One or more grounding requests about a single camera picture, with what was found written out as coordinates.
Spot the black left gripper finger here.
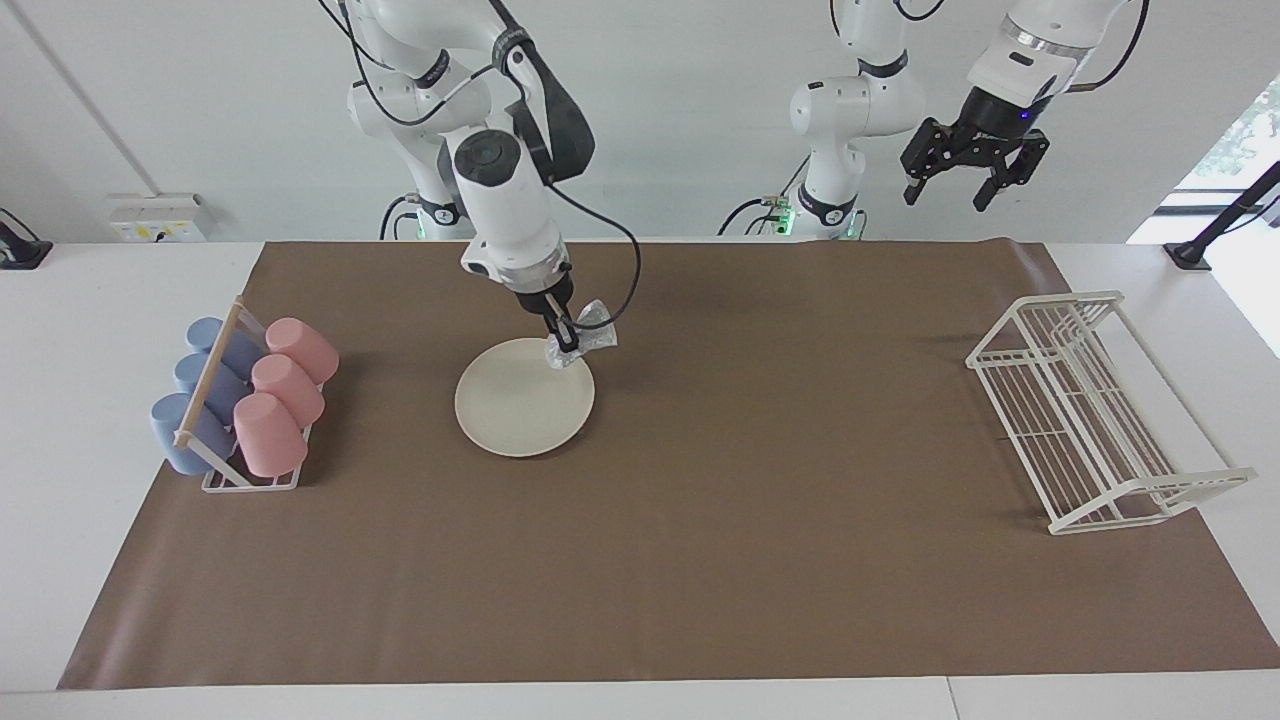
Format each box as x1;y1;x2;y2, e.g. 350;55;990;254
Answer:
900;120;951;207
973;135;1051;213

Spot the cream round plate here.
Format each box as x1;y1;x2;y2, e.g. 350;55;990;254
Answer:
455;338;596;459

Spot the black clamp stand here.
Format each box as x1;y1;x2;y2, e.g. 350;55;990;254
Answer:
1165;160;1280;271

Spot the bright window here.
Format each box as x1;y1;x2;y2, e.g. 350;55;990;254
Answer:
1128;75;1280;246

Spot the pink plastic cup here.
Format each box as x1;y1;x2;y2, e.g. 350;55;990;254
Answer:
233;392;309;478
251;354;327;429
265;317;340;386

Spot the brown table mat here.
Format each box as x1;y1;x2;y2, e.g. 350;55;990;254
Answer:
57;238;1280;691

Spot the blue plastic cup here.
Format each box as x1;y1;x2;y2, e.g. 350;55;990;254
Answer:
186;317;263;381
150;393;236;476
174;352;251;426

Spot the cup holder with wooden rod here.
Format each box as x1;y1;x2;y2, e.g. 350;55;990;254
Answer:
173;297;326;493

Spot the white power strip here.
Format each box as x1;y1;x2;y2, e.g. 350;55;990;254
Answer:
108;193;211;243

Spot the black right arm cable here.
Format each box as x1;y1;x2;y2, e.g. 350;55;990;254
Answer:
320;0;641;323

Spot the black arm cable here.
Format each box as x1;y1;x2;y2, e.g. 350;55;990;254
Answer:
828;0;1151;93
320;0;641;323

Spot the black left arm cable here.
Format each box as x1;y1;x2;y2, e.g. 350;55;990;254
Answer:
828;0;1151;93

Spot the white wire dish rack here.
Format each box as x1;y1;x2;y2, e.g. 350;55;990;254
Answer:
965;290;1259;536

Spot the black desk mount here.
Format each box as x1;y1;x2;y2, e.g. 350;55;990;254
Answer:
0;208;53;271

